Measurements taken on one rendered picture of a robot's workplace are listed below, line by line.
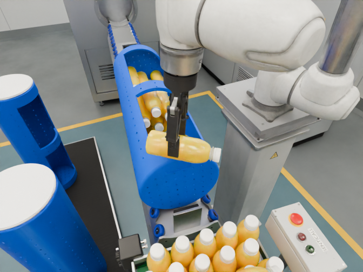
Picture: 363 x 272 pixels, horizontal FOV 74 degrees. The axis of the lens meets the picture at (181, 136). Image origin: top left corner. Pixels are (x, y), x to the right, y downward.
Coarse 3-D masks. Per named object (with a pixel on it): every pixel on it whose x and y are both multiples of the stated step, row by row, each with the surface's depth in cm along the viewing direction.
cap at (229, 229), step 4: (224, 224) 71; (228, 224) 71; (232, 224) 71; (224, 228) 70; (228, 228) 70; (232, 228) 70; (236, 228) 70; (224, 232) 70; (228, 232) 69; (232, 232) 69
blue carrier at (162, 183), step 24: (144, 48) 130; (120, 72) 120; (120, 96) 112; (192, 120) 101; (144, 144) 81; (144, 168) 76; (168, 168) 74; (192, 168) 77; (216, 168) 81; (144, 192) 78; (168, 192) 82; (192, 192) 87
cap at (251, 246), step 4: (248, 240) 67; (252, 240) 67; (244, 244) 67; (248, 244) 66; (252, 244) 66; (256, 244) 66; (244, 248) 67; (248, 248) 66; (252, 248) 66; (256, 248) 66; (248, 252) 66; (252, 252) 65; (256, 252) 65
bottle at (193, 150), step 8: (152, 136) 65; (160, 136) 65; (184, 136) 66; (152, 144) 65; (160, 144) 65; (184, 144) 64; (192, 144) 64; (200, 144) 64; (208, 144) 65; (152, 152) 66; (160, 152) 65; (184, 152) 64; (192, 152) 63; (200, 152) 63; (208, 152) 64; (184, 160) 65; (192, 160) 64; (200, 160) 64
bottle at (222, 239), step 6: (222, 228) 72; (216, 234) 74; (222, 234) 71; (234, 234) 70; (216, 240) 74; (222, 240) 71; (228, 240) 70; (234, 240) 71; (222, 246) 72; (234, 246) 72
